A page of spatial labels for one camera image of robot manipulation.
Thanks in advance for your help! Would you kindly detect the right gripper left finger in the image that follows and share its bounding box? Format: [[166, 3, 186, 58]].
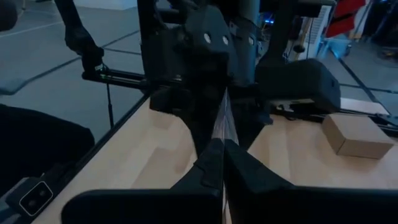
[[61, 138, 226, 224]]

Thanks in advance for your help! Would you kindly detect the white ribbed panel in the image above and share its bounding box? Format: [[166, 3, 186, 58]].
[[305, 5, 331, 60]]

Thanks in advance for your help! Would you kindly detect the clear plastic zip bag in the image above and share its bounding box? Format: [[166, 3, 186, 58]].
[[212, 88, 240, 147]]

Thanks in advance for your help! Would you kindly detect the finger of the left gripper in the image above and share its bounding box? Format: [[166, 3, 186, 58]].
[[229, 88, 274, 150], [149, 88, 225, 156]]

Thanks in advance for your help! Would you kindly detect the black cable bundle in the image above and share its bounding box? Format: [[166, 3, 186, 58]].
[[54, 0, 106, 80]]

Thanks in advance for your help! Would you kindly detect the small cardboard box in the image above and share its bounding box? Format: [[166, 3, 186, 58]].
[[322, 113, 396, 160]]

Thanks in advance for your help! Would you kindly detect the black padded chair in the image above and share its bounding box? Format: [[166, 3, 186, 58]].
[[0, 104, 96, 200]]

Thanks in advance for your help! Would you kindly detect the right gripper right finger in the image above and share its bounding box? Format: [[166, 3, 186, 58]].
[[224, 139, 398, 224]]

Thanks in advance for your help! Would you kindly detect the red angular object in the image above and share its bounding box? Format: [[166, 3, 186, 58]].
[[324, 0, 367, 39]]

